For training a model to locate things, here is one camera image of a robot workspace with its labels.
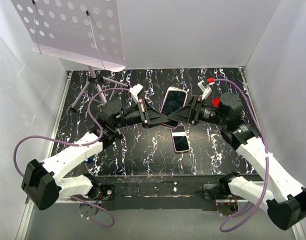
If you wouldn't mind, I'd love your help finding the pink phone case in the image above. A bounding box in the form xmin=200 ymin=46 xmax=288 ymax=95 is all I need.
xmin=159 ymin=86 xmax=189 ymax=117

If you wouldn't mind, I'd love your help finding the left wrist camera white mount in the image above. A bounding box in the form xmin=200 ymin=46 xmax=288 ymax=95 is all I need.
xmin=129 ymin=83 xmax=144 ymax=104

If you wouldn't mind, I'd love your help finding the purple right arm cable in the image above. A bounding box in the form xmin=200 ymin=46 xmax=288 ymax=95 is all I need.
xmin=213 ymin=77 xmax=272 ymax=232

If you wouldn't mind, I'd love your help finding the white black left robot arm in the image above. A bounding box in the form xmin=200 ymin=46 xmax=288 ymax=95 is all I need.
xmin=21 ymin=99 xmax=168 ymax=210

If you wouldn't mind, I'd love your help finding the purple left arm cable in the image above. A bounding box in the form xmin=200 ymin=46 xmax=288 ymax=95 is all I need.
xmin=13 ymin=87 xmax=131 ymax=229

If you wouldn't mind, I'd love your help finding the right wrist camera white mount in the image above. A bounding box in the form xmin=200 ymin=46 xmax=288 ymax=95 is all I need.
xmin=197 ymin=78 xmax=215 ymax=101

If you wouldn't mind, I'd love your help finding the yellow and blue toy block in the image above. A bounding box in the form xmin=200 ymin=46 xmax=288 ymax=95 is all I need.
xmin=85 ymin=156 xmax=94 ymax=164

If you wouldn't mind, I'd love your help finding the white perforated music stand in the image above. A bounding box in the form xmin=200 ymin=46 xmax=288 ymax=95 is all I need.
xmin=10 ymin=0 xmax=130 ymax=112

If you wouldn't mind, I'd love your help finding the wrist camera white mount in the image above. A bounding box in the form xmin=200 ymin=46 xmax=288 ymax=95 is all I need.
xmin=197 ymin=78 xmax=215 ymax=101
xmin=129 ymin=83 xmax=144 ymax=104

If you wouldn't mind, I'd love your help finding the red orange tape dispenser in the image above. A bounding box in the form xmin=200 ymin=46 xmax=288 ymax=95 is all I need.
xmin=212 ymin=98 xmax=221 ymax=108

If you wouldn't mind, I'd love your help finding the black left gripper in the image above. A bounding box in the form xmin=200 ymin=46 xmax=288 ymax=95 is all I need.
xmin=112 ymin=98 xmax=169 ymax=130

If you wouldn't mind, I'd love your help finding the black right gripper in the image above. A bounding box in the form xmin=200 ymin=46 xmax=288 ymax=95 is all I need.
xmin=167 ymin=95 xmax=228 ymax=128

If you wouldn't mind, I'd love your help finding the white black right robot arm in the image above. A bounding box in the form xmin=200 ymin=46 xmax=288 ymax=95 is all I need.
xmin=168 ymin=92 xmax=306 ymax=230

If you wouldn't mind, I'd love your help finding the phone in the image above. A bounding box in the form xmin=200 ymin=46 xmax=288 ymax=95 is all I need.
xmin=171 ymin=125 xmax=190 ymax=153

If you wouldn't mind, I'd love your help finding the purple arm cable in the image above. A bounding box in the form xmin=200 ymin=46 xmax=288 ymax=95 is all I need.
xmin=213 ymin=77 xmax=272 ymax=232
xmin=13 ymin=87 xmax=131 ymax=229

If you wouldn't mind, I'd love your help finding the black base frame bar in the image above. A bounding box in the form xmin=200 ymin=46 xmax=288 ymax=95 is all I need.
xmin=95 ymin=175 xmax=223 ymax=211

